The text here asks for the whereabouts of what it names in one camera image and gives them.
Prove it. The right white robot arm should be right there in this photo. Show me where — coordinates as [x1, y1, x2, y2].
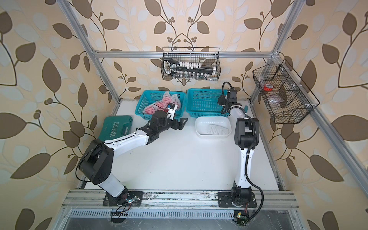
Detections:
[218, 87, 259, 201]

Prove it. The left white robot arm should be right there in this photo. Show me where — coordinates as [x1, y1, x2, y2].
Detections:
[77, 111, 188, 199]

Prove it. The white plastic tub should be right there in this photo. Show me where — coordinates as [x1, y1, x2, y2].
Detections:
[195, 117, 232, 138]

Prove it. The right teal plastic basket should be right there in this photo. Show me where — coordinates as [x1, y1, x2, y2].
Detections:
[186, 88, 237, 118]

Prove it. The teal plastic basket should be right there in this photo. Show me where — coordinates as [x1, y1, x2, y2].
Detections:
[135, 90, 186, 121]
[186, 88, 237, 118]

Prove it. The left teal plastic basket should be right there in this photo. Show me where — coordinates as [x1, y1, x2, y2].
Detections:
[135, 90, 186, 121]

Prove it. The red tape roll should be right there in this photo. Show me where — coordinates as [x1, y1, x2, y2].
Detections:
[263, 83, 274, 92]

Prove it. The row of glass vials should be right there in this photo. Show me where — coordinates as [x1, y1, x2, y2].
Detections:
[173, 72, 219, 81]

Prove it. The green plastic tool case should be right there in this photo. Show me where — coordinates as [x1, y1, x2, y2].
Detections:
[98, 115, 133, 141]

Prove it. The black white tool set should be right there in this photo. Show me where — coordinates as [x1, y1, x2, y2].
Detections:
[162, 58, 217, 75]

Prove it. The back black wire basket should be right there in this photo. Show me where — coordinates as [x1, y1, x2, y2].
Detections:
[161, 46, 221, 82]

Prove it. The side black wire basket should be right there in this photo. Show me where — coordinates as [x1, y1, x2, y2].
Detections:
[253, 59, 320, 125]

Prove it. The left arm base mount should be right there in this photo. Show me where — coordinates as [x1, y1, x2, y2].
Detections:
[103, 191, 143, 207]

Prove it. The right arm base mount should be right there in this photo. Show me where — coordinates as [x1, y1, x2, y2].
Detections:
[216, 187, 257, 208]

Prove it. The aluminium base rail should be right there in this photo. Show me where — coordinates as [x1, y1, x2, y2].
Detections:
[62, 189, 300, 210]

